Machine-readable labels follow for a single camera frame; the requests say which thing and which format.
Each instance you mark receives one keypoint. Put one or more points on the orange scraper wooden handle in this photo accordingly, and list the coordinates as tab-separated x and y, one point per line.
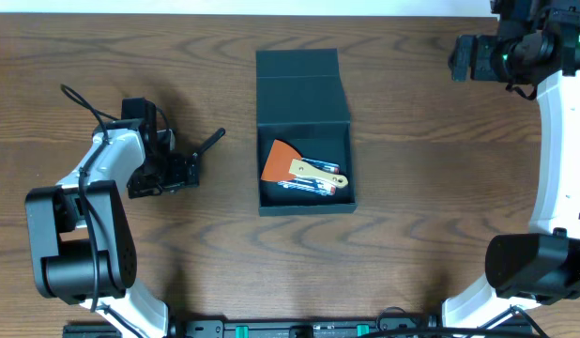
285	163

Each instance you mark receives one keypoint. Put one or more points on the dark green open box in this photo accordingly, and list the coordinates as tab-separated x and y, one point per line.
300	100

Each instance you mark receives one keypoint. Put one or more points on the black red claw hammer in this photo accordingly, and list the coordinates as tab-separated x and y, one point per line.
208	143

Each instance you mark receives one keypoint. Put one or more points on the blue drill bit pack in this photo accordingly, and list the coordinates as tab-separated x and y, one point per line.
315	186

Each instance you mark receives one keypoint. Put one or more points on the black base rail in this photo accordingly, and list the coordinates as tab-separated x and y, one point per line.
288	329

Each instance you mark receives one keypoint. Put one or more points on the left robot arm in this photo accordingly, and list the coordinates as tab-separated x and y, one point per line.
81	246

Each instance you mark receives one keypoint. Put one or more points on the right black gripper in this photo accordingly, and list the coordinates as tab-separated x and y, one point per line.
463	57

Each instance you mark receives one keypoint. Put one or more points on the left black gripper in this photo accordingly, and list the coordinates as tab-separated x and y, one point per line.
192	169

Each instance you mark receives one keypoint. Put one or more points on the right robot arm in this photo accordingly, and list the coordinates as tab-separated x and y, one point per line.
537	44

